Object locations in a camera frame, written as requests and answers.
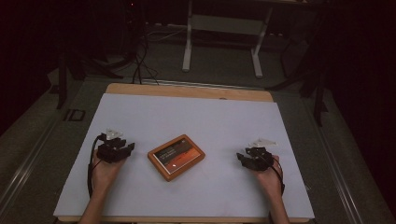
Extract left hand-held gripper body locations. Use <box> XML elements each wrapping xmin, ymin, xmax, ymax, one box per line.
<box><xmin>95</xmin><ymin>128</ymin><xmax>128</xmax><ymax>164</ymax></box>

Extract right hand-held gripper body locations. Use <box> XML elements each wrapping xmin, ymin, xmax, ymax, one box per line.
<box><xmin>245</xmin><ymin>137</ymin><xmax>277</xmax><ymax>173</ymax></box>

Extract wooden picture frame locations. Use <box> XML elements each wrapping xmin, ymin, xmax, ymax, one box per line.
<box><xmin>147</xmin><ymin>133</ymin><xmax>206</xmax><ymax>183</ymax></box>

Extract person's left hand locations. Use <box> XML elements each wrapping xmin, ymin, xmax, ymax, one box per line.
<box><xmin>91</xmin><ymin>152</ymin><xmax>126</xmax><ymax>194</ymax></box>

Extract person's right hand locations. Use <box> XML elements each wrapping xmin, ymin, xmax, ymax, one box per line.
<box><xmin>252</xmin><ymin>155</ymin><xmax>285</xmax><ymax>201</ymax></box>

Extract dark tripod stand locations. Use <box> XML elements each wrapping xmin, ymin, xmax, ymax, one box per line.
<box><xmin>266</xmin><ymin>6</ymin><xmax>330</xmax><ymax>128</ymax></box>

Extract white metal stand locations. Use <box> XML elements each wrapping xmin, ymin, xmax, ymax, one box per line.
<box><xmin>181</xmin><ymin>0</ymin><xmax>275</xmax><ymax>79</ymax></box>

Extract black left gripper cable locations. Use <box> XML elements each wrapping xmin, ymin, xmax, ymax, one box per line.
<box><xmin>87</xmin><ymin>133</ymin><xmax>106</xmax><ymax>199</ymax></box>

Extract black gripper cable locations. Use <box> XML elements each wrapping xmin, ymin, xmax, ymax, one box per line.
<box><xmin>271</xmin><ymin>155</ymin><xmax>286</xmax><ymax>196</ymax></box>
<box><xmin>87</xmin><ymin>133</ymin><xmax>106</xmax><ymax>199</ymax></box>

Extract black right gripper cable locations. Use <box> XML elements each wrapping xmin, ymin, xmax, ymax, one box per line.
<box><xmin>271</xmin><ymin>155</ymin><xmax>286</xmax><ymax>196</ymax></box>

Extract black floor cables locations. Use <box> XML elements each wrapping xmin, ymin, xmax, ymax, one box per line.
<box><xmin>131</xmin><ymin>27</ymin><xmax>161</xmax><ymax>86</ymax></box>

